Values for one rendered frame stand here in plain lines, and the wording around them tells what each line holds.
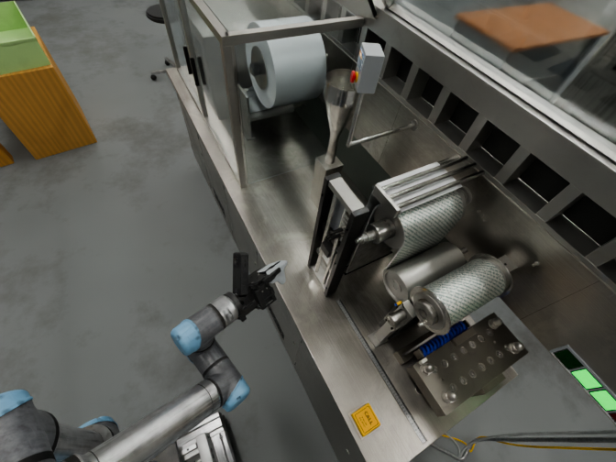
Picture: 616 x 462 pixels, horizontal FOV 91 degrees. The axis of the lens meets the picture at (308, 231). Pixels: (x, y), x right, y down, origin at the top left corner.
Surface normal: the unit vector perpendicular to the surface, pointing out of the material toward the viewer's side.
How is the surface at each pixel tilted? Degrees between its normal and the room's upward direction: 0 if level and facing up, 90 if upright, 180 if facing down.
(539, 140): 90
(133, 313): 0
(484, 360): 0
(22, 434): 60
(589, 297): 90
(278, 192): 0
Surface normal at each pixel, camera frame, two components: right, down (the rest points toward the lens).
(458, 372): 0.09, -0.57
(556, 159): -0.88, 0.34
